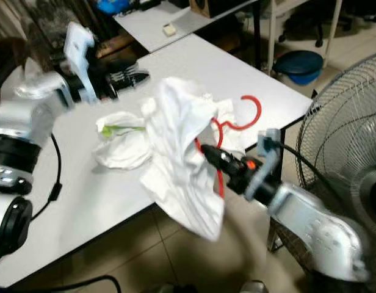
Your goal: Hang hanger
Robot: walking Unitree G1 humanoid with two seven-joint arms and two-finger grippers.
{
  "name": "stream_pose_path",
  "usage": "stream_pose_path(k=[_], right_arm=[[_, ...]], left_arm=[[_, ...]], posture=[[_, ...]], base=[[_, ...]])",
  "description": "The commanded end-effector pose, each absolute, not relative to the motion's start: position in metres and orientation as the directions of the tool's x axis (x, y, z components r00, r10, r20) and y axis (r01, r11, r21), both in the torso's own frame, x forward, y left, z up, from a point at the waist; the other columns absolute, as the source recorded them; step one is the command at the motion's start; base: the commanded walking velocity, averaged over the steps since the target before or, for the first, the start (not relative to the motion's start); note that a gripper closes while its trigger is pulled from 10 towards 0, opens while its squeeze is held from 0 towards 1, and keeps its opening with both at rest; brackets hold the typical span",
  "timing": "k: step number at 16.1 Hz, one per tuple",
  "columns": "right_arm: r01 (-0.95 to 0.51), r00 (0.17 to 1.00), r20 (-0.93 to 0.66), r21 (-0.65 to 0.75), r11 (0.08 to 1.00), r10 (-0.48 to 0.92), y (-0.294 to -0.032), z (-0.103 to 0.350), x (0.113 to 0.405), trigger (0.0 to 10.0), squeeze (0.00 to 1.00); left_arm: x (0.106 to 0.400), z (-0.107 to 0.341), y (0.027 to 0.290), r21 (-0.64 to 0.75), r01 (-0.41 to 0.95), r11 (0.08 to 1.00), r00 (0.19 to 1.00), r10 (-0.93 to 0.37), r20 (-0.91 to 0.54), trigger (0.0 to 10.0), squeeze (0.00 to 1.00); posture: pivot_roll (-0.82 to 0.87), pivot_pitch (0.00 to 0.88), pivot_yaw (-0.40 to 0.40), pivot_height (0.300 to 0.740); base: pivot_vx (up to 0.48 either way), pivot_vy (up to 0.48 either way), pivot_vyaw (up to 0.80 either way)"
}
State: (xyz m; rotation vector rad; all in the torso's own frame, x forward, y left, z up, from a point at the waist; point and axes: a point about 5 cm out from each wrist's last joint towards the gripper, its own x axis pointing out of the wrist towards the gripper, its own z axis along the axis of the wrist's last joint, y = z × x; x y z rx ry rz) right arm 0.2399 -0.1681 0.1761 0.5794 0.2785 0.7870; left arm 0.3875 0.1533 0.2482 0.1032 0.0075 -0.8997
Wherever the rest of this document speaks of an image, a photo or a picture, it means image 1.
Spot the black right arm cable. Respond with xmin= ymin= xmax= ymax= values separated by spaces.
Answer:
xmin=277 ymin=139 xmax=344 ymax=196

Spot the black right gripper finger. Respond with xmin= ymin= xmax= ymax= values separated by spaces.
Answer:
xmin=201 ymin=143 xmax=242 ymax=168
xmin=203 ymin=149 xmax=237 ymax=179

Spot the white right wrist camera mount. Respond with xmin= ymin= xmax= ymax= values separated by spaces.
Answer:
xmin=248 ymin=128 xmax=283 ymax=202

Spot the blue round bin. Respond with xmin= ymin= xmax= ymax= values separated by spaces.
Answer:
xmin=273 ymin=50 xmax=325 ymax=86

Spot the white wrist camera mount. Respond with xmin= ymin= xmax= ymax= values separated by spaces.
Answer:
xmin=63 ymin=21 xmax=98 ymax=103
xmin=248 ymin=128 xmax=283 ymax=202

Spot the green plastic hanger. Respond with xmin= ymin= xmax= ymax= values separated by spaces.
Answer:
xmin=100 ymin=124 xmax=147 ymax=137

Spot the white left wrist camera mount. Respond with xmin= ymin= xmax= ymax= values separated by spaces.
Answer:
xmin=63 ymin=21 xmax=98 ymax=103

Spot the white desk with white legs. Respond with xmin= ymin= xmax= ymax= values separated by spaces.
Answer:
xmin=269 ymin=0 xmax=343 ymax=75

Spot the black tether cable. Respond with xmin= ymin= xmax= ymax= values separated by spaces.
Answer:
xmin=17 ymin=275 xmax=121 ymax=293

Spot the white shirt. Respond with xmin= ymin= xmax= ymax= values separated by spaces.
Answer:
xmin=139 ymin=76 xmax=240 ymax=242

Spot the brown cardboard box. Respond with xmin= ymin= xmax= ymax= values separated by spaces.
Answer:
xmin=98 ymin=34 xmax=135 ymax=59

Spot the grey robot right foot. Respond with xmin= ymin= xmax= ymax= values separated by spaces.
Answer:
xmin=240 ymin=280 xmax=269 ymax=293

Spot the white crumpled garment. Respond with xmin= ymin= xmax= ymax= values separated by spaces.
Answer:
xmin=92 ymin=110 xmax=152 ymax=170

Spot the wooden speaker box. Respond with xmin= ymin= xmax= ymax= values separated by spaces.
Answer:
xmin=189 ymin=0 xmax=250 ymax=18

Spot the white office table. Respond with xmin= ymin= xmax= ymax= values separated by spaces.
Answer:
xmin=114 ymin=0 xmax=263 ymax=68

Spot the small beige box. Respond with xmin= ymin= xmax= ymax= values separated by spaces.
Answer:
xmin=162 ymin=23 xmax=178 ymax=37

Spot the blue plastic box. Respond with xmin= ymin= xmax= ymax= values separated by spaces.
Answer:
xmin=96 ymin=0 xmax=131 ymax=14

